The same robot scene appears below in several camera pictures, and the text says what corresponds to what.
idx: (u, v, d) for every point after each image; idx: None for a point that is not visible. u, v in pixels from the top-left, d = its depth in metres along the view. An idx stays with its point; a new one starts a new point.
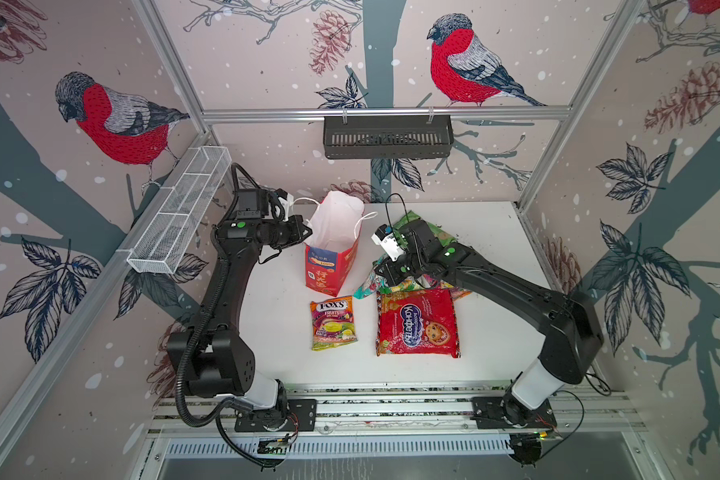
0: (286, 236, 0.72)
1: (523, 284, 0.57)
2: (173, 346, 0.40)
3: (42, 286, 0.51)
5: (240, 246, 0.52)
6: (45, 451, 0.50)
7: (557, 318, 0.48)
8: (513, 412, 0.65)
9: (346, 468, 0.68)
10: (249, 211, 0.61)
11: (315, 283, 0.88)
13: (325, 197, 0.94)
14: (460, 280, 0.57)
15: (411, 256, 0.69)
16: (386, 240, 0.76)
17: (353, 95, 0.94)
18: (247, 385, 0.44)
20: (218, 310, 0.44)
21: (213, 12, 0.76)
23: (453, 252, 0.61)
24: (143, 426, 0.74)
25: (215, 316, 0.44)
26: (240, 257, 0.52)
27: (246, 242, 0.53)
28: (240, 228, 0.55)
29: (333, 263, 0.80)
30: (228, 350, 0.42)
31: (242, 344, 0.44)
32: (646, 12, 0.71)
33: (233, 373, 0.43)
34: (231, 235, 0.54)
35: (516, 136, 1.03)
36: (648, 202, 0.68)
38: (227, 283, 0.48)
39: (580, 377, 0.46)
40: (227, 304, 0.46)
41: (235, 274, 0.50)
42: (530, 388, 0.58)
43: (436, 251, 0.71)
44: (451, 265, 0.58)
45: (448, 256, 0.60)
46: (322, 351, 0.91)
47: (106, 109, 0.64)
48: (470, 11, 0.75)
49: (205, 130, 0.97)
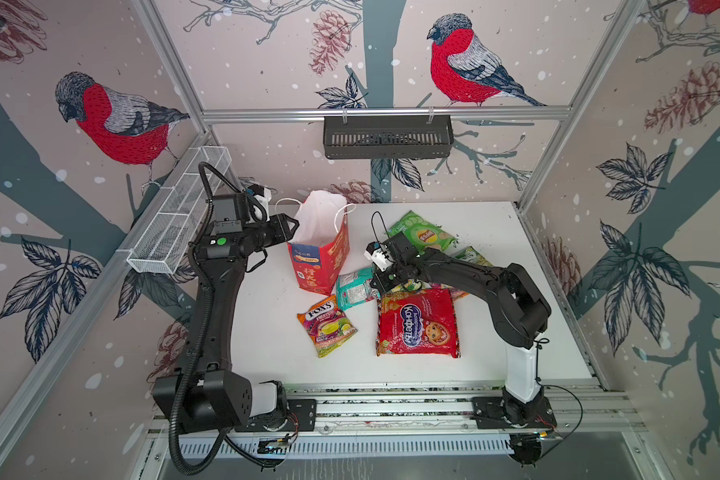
0: (269, 236, 0.67)
1: (474, 265, 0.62)
2: (162, 391, 0.37)
3: (41, 286, 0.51)
5: (224, 268, 0.48)
6: (45, 451, 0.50)
7: (493, 285, 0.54)
8: (512, 412, 0.65)
9: (346, 468, 0.68)
10: (227, 222, 0.54)
11: (302, 279, 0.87)
13: (310, 196, 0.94)
14: (430, 274, 0.67)
15: (396, 266, 0.81)
16: (376, 255, 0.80)
17: (353, 95, 0.94)
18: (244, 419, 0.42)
20: (206, 347, 0.41)
21: (213, 12, 0.76)
23: (424, 253, 0.74)
24: (143, 426, 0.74)
25: (204, 355, 0.40)
26: (225, 285, 0.47)
27: (230, 264, 0.49)
28: (220, 245, 0.50)
29: (318, 258, 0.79)
30: (222, 392, 0.39)
31: (237, 379, 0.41)
32: (646, 12, 0.71)
33: (229, 411, 0.41)
34: (211, 254, 0.49)
35: (516, 136, 1.03)
36: (648, 202, 0.68)
38: (212, 315, 0.43)
39: (525, 337, 0.52)
40: (217, 340, 0.43)
41: (221, 304, 0.46)
42: (517, 377, 0.60)
43: (411, 254, 0.78)
44: (420, 264, 0.70)
45: (420, 257, 0.73)
46: (330, 354, 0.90)
47: (106, 110, 0.64)
48: (470, 11, 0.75)
49: (205, 130, 0.97)
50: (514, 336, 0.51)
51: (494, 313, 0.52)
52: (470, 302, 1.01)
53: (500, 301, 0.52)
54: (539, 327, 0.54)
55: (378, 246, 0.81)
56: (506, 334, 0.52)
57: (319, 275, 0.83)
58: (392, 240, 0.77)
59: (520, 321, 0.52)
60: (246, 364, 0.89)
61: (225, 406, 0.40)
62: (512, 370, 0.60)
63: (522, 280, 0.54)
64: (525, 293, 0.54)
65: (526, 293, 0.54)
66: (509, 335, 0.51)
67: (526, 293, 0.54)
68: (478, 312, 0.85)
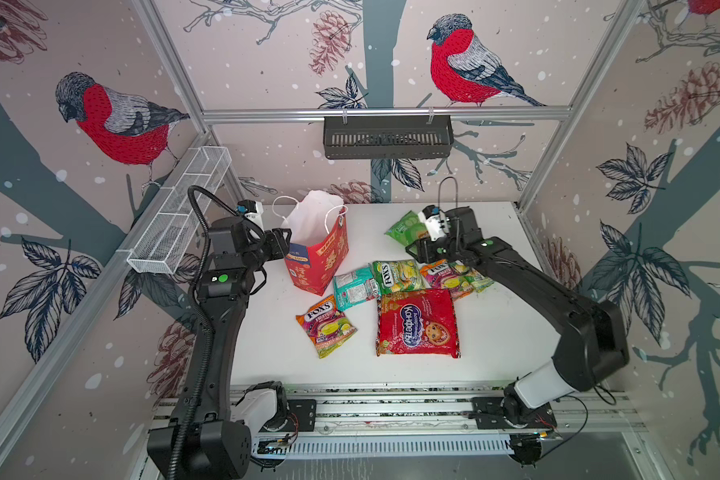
0: (267, 252, 0.66)
1: (552, 281, 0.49)
2: (156, 446, 0.35)
3: (42, 286, 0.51)
5: (225, 306, 0.47)
6: (44, 451, 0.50)
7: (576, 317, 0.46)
8: (510, 407, 0.66)
9: (346, 469, 0.68)
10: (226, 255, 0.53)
11: (296, 278, 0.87)
13: (308, 196, 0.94)
14: (492, 272, 0.59)
15: (449, 243, 0.73)
16: (430, 220, 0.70)
17: (353, 95, 0.94)
18: (242, 469, 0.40)
20: (204, 396, 0.39)
21: (214, 12, 0.76)
23: (491, 244, 0.63)
24: (143, 426, 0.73)
25: (201, 404, 0.38)
26: (226, 325, 0.46)
27: (231, 302, 0.48)
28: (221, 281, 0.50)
29: (305, 258, 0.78)
30: (221, 443, 0.38)
31: (235, 429, 0.45)
32: (646, 12, 0.71)
33: (226, 466, 0.38)
34: (212, 293, 0.48)
35: (516, 136, 1.03)
36: (648, 202, 0.68)
38: (210, 360, 0.42)
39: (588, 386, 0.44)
40: (215, 388, 0.41)
41: (221, 349, 0.44)
42: (534, 386, 0.58)
43: (475, 239, 0.67)
44: (485, 255, 0.60)
45: (485, 247, 0.62)
46: (329, 355, 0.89)
47: (106, 110, 0.64)
48: (470, 12, 0.78)
49: (205, 130, 0.97)
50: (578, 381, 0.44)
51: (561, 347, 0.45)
52: (466, 303, 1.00)
53: (583, 345, 0.43)
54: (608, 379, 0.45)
55: (436, 210, 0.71)
56: (566, 372, 0.46)
57: (311, 274, 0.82)
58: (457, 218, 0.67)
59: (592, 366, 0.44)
60: (247, 363, 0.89)
61: (223, 460, 0.38)
62: (534, 382, 0.58)
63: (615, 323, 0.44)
64: (607, 337, 0.46)
65: (609, 338, 0.44)
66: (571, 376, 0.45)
67: (610, 336, 0.44)
68: (504, 309, 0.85)
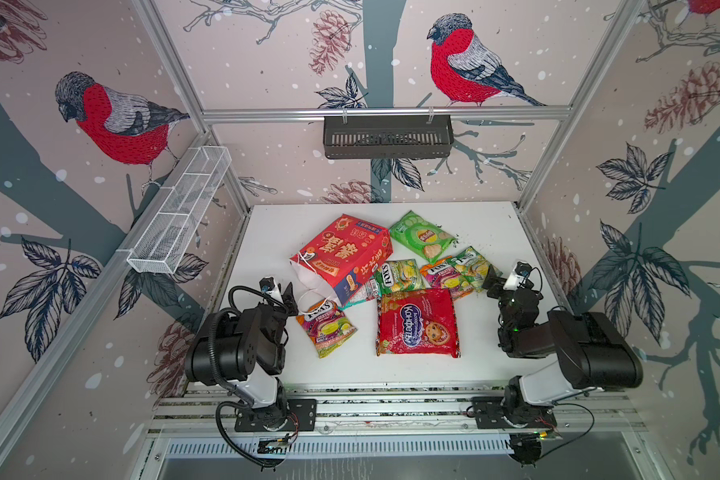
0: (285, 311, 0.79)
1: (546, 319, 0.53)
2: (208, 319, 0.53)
3: (41, 286, 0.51)
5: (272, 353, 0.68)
6: (45, 450, 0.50)
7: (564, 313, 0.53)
8: (508, 397, 0.68)
9: (346, 468, 0.68)
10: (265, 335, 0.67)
11: (333, 227, 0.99)
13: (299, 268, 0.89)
14: (523, 353, 0.66)
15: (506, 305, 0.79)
16: (513, 277, 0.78)
17: (353, 95, 0.94)
18: (249, 367, 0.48)
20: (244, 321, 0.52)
21: (213, 12, 0.76)
23: (519, 329, 0.71)
24: (143, 426, 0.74)
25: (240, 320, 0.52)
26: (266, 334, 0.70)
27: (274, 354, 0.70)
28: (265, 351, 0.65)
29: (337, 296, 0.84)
30: (251, 317, 0.53)
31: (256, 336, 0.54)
32: (646, 12, 0.71)
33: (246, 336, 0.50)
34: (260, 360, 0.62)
35: (516, 136, 1.03)
36: (648, 202, 0.68)
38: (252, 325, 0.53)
39: (580, 357, 0.46)
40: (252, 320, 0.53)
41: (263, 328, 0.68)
42: (542, 393, 0.57)
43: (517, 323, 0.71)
44: (517, 340, 0.68)
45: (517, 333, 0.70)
46: (330, 355, 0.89)
47: (106, 109, 0.64)
48: (470, 11, 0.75)
49: (205, 130, 0.97)
50: (571, 365, 0.45)
51: (555, 331, 0.50)
52: (467, 304, 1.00)
53: (562, 322, 0.51)
54: (603, 361, 0.45)
55: (526, 273, 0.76)
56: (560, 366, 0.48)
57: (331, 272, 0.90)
58: (522, 307, 0.69)
59: (585, 345, 0.52)
60: None
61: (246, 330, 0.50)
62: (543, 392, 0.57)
63: (604, 328, 0.50)
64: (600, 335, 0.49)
65: (602, 336, 0.49)
66: (566, 364, 0.46)
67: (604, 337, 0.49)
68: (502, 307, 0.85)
